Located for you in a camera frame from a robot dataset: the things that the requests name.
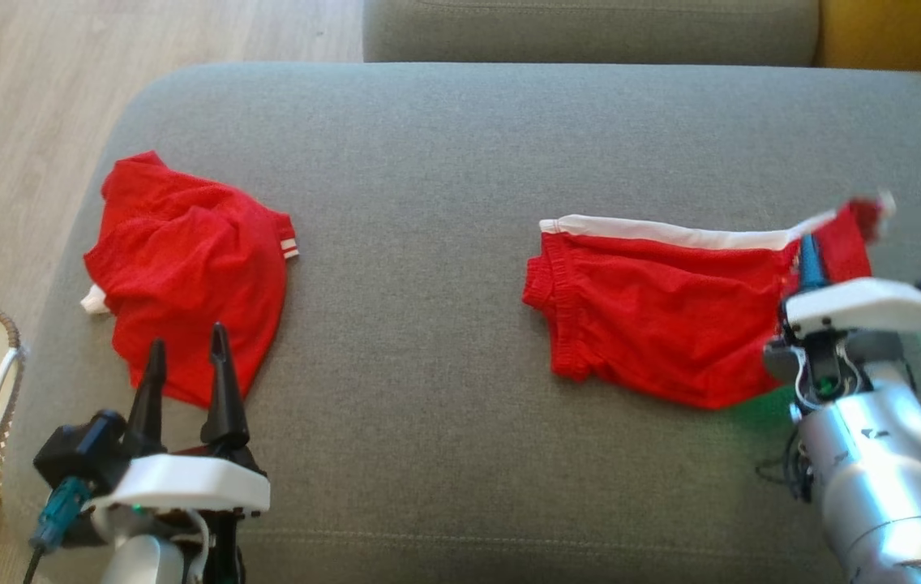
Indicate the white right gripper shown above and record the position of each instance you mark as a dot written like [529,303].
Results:
[866,308]

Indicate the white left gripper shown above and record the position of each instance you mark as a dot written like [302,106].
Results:
[185,483]

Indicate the red jersey with white sleeves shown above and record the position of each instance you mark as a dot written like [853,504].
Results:
[185,268]

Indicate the red shorts with white stripe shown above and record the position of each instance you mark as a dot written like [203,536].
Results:
[655,308]

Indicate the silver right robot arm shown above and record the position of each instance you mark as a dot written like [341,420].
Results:
[882,478]

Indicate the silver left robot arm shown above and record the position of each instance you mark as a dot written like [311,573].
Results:
[140,564]

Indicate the big yellow sofa back cushion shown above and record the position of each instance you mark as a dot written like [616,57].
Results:
[898,32]

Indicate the large grey sofa seat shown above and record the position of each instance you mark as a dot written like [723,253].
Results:
[428,324]

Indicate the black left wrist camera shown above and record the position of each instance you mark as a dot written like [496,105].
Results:
[79,450]

